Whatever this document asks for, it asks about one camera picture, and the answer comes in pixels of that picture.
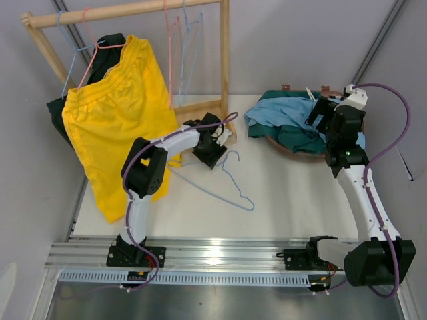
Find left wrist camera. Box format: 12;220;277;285
212;128;232;146

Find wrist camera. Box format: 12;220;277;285
212;128;232;146
340;84;368;110

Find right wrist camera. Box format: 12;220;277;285
340;84;368;110

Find pink translucent plastic basin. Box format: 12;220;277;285
265;83;348;161

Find dark green shorts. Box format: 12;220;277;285
247;89;330;155

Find slotted cable duct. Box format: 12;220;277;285
58;269;311;287

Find light blue shorts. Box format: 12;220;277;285
243;97;366;147

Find aluminium mounting rail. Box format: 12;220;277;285
45;235;404;277

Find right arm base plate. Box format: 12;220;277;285
276;249;342;271

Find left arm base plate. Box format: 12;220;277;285
106;245;167;268

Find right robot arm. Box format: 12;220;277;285
304;97;416;288

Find black shorts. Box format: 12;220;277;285
47;33;126;147

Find wooden clothes rack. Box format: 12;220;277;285
20;0;240;147

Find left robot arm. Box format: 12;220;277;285
116;113;227;267

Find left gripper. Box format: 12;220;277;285
192;137;226;169

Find pink hanger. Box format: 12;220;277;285
163;0;181;109
76;7;129;90

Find yellow shorts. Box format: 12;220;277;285
62;35;179;223

